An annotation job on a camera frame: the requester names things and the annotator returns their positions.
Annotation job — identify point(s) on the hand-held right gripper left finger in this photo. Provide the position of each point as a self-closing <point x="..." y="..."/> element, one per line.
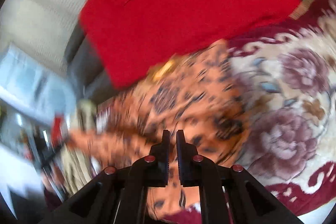
<point x="165" y="138"/>

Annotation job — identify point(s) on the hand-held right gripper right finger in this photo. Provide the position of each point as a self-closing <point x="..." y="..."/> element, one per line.
<point x="180" y="138"/>

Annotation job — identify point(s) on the orange floral garment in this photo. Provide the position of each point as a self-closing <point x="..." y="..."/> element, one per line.
<point x="194" y="98"/>

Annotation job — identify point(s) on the beige quilted cloth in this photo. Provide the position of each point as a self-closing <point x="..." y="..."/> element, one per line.
<point x="76" y="161"/>

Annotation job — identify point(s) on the brown sofa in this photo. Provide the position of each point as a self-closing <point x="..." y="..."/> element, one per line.
<point x="86" y="74"/>

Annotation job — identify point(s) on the red packet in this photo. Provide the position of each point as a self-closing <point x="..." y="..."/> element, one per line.
<point x="57" y="125"/>

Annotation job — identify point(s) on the maroon cream floral blanket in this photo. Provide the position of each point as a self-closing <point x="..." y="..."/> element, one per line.
<point x="288" y="108"/>

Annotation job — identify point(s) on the red cloth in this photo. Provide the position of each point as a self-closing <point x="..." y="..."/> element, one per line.
<point x="170" y="16"/>

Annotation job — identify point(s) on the white patterned glass door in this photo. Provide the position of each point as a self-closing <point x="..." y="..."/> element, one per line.
<point x="29" y="82"/>

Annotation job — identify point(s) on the beige striped curtain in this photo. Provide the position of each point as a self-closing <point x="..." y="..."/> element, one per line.
<point x="39" y="8"/>

